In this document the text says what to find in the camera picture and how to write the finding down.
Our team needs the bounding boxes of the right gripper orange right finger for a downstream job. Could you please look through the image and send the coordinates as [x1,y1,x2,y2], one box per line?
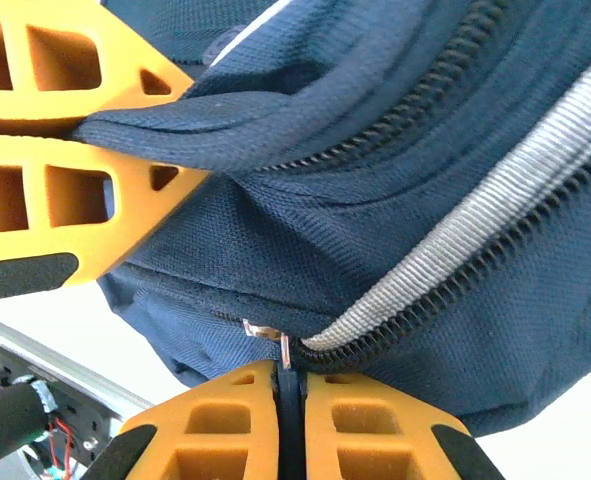
[302,372,506,480]

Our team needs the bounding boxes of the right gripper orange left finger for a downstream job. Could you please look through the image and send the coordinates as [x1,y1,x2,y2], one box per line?
[79,359,282,480]

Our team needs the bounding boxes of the navy blue backpack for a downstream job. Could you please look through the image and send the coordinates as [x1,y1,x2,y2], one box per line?
[72,0,591,480]

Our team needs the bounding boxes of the aluminium frame rail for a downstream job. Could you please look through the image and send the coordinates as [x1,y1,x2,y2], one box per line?
[0,309,156,421]

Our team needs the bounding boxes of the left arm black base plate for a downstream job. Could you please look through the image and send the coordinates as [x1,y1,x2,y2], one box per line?
[0,344,126,469]

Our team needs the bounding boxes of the red black power wires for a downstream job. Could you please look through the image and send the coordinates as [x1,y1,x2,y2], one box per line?
[44,417,79,479]

